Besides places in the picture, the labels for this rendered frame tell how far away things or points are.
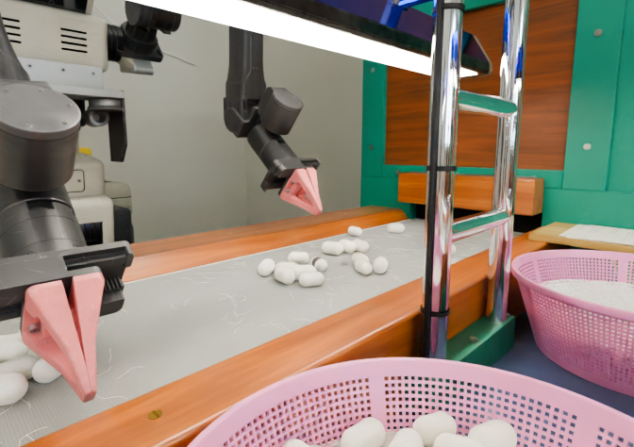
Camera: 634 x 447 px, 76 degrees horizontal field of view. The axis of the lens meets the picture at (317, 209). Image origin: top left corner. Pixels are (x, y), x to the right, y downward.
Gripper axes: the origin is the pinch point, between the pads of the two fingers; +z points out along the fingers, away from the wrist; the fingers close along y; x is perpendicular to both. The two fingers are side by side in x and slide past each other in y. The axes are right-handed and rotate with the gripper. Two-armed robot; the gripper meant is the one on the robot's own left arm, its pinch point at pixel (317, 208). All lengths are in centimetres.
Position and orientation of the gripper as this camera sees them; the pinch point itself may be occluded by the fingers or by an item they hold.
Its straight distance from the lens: 68.5
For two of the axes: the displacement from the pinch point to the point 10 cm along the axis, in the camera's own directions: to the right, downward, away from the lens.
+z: 5.4, 7.2, -4.2
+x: -4.6, 6.8, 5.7
